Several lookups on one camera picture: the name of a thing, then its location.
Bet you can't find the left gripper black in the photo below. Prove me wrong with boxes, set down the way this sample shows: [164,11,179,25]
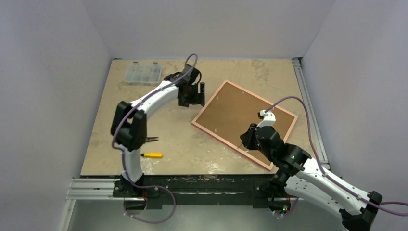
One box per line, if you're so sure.
[180,83,204,108]

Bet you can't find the pink photo frame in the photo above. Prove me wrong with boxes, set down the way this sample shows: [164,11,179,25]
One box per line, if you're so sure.
[191,79,299,171]

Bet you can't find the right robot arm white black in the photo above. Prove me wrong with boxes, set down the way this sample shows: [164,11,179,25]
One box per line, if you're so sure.
[240,124,383,231]

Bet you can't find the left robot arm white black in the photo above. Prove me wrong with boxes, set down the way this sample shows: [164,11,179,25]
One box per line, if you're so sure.
[110,64,205,197]

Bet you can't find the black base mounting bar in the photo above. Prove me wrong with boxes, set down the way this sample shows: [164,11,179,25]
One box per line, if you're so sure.
[113,174,295,215]

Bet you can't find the clear plastic organizer box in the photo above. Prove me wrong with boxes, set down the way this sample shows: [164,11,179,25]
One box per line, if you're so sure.
[123,62,162,86]

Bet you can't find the yellow screwdriver near front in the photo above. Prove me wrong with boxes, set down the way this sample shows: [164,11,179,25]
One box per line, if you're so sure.
[140,153,163,158]

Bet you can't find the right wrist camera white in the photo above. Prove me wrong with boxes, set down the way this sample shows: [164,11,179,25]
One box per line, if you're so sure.
[257,110,276,128]

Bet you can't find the yellow handled pliers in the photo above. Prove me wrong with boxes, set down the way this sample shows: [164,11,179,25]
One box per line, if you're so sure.
[145,137,159,143]

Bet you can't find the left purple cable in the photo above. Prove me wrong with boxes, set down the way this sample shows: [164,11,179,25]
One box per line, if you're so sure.
[111,53,199,224]

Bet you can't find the purple cable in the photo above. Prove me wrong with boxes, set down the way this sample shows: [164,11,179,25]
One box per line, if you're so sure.
[111,53,199,224]
[264,96,408,218]

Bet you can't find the aluminium rail frame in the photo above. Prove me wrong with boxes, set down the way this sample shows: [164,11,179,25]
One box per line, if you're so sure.
[65,57,356,231]

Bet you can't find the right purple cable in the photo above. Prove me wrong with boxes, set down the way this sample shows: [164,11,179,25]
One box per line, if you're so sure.
[264,96,408,218]

